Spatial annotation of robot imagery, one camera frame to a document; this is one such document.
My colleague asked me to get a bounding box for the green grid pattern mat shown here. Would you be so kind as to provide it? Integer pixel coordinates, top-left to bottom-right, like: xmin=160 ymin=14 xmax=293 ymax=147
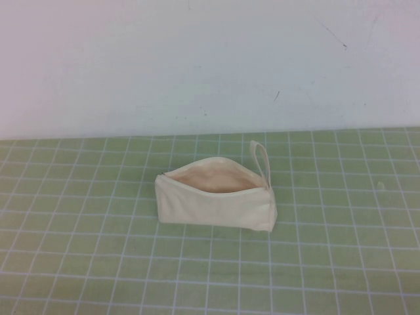
xmin=0 ymin=126 xmax=420 ymax=315

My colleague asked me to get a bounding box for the cream canvas pencil case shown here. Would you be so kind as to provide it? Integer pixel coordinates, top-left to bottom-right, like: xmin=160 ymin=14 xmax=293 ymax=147
xmin=154 ymin=140 xmax=279 ymax=233

